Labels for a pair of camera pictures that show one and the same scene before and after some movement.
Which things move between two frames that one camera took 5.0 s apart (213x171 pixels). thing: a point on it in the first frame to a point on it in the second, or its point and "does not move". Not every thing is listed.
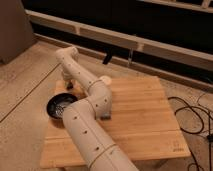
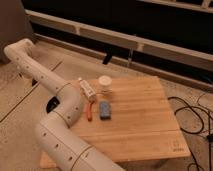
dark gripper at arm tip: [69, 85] to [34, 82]
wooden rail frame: [175, 53] does not move
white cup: [106, 80] does not move
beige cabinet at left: [16, 33] does not move
